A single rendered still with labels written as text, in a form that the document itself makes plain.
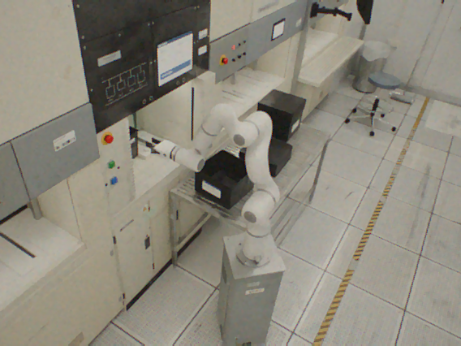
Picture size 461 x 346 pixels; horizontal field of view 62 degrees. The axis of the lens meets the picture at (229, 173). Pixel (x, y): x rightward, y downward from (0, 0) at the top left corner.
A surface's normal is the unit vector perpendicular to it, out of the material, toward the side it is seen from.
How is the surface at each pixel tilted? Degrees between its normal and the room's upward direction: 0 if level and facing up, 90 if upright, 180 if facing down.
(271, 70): 90
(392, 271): 0
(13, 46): 90
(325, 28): 90
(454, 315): 0
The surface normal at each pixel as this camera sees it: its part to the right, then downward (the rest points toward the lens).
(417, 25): -0.52, 0.51
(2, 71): 0.85, 0.37
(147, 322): 0.07, -0.78
